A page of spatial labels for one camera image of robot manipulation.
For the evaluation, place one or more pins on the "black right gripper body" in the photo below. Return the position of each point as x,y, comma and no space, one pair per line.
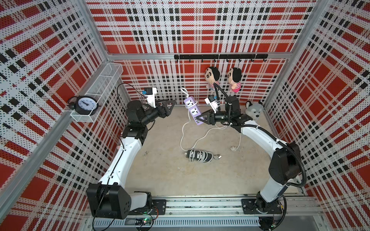
221,116

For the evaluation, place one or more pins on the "blue shorts hanging doll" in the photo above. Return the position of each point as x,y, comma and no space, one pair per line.
212,76

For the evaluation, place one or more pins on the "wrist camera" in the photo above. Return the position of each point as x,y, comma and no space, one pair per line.
213,103
150,93

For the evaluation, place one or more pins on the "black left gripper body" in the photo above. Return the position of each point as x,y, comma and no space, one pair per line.
161,113

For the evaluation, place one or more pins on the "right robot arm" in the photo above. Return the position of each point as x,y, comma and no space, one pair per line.
285,169

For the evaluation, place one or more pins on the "green circuit board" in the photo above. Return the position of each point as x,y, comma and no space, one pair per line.
138,222

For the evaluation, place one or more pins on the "pink skirt hanging doll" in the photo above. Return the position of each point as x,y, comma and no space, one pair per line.
234,79

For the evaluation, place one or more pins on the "purple power strip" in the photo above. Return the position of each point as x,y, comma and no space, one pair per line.
192,105

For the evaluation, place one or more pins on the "white wire shelf basket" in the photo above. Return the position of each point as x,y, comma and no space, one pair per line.
99,87

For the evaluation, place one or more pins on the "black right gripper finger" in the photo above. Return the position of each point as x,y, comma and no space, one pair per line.
208,122
206,117

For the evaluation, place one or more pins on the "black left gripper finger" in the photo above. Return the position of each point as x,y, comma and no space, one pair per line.
169,109
165,102

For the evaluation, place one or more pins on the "black alarm clock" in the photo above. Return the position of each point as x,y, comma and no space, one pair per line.
83,105

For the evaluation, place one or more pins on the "black hook rail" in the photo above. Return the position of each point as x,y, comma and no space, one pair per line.
220,56

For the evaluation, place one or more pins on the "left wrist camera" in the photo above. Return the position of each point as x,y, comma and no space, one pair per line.
150,93

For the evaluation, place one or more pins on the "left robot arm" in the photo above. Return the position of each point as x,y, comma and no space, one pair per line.
108,198

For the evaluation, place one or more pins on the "grey white husky plush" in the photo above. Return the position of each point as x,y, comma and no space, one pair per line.
254,110

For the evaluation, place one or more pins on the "black power strip with cord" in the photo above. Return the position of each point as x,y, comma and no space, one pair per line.
195,155

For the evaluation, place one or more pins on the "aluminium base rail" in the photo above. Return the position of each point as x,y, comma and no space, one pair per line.
219,212

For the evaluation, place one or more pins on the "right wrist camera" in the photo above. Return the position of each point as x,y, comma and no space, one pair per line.
213,103

